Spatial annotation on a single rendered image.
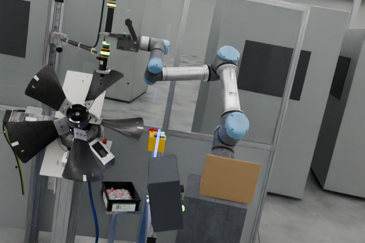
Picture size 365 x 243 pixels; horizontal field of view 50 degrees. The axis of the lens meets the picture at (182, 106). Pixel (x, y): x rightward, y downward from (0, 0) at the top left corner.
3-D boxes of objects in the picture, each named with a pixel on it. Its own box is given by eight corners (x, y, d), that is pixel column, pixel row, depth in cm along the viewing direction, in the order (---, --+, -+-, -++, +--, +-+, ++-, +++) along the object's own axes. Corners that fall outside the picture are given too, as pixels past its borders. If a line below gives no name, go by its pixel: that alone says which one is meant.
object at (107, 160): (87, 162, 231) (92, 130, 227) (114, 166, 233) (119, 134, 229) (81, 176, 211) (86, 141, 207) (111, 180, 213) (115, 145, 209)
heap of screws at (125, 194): (102, 193, 211) (104, 187, 210) (128, 193, 216) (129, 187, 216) (108, 211, 194) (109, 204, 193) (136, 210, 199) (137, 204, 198)
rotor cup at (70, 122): (63, 113, 217) (61, 102, 206) (90, 109, 221) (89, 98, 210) (66, 136, 212) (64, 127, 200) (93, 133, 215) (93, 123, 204)
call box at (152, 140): (147, 145, 257) (150, 129, 255) (162, 147, 258) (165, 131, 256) (146, 153, 241) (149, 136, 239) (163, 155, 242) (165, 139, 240)
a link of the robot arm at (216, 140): (229, 159, 206) (232, 136, 213) (239, 148, 195) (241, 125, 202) (207, 152, 204) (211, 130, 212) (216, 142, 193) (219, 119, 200)
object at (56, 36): (49, 43, 253) (50, 30, 252) (59, 44, 258) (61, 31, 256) (55, 45, 246) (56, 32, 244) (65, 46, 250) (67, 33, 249)
